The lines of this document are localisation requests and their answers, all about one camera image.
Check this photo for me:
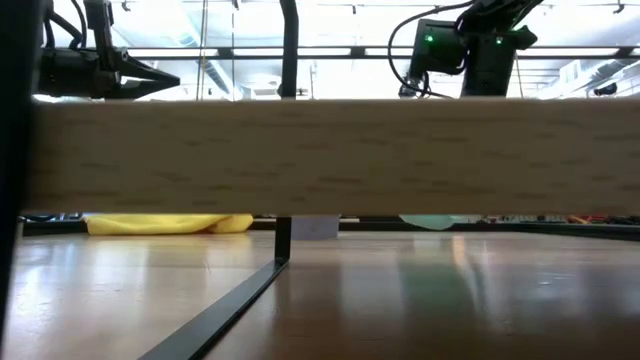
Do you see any light wooden shelf board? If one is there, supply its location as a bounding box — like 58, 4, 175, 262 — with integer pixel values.
22, 97, 640, 217

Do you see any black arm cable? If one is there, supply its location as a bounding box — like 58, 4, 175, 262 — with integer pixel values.
43, 0, 89, 51
387, 0, 475, 99

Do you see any black metal shelf frame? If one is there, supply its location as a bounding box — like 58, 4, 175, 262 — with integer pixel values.
0, 0, 300, 360

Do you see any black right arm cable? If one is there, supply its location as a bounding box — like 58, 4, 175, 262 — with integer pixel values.
387, 0, 475, 99

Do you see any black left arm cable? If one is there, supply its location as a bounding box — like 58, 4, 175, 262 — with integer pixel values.
43, 0, 89, 51

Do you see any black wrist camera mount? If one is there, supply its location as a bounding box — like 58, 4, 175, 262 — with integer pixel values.
83, 0, 116, 71

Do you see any yellow cloth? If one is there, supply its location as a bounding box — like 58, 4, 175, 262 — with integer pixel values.
83, 214, 255, 237

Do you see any black table edge rail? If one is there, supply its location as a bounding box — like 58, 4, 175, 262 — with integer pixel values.
22, 218, 640, 242

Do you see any black overhead frame rail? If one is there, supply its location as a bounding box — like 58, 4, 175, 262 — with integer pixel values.
126, 45, 640, 62

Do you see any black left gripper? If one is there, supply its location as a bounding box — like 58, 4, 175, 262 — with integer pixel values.
37, 46, 182, 100

